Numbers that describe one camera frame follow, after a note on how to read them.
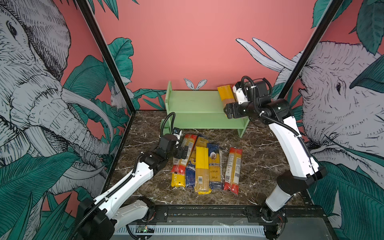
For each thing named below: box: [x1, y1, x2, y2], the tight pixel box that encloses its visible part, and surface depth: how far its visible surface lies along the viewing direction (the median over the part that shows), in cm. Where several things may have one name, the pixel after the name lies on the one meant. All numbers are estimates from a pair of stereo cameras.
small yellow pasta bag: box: [195, 136, 209, 147], surface depth 100 cm
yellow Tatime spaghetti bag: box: [171, 173, 186, 188], surface depth 85 cm
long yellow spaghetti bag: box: [194, 136, 212, 195], surface depth 85 cm
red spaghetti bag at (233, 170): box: [223, 147, 243, 195], surface depth 88 cm
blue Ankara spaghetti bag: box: [207, 143, 224, 191], surface depth 87 cm
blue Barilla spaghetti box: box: [185, 161, 196, 188], surface depth 85 cm
